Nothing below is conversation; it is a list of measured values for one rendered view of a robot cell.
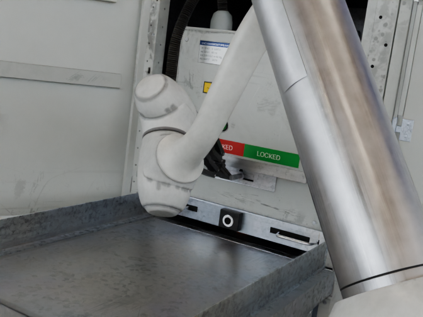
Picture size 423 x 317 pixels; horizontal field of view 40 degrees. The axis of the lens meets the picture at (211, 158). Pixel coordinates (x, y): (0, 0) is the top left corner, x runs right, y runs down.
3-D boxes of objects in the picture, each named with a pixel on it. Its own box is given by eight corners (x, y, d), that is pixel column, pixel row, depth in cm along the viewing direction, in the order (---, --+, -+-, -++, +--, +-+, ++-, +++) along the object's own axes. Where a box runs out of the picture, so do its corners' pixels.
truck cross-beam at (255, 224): (325, 256, 144) (328, 233, 143) (151, 207, 171) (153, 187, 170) (332, 252, 149) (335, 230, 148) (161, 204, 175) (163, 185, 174)
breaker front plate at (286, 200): (317, 236, 145) (349, 44, 138) (161, 194, 169) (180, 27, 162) (319, 235, 146) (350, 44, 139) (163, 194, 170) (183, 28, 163)
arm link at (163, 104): (159, 107, 134) (156, 158, 128) (126, 69, 121) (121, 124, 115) (203, 98, 130) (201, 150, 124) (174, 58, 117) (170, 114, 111)
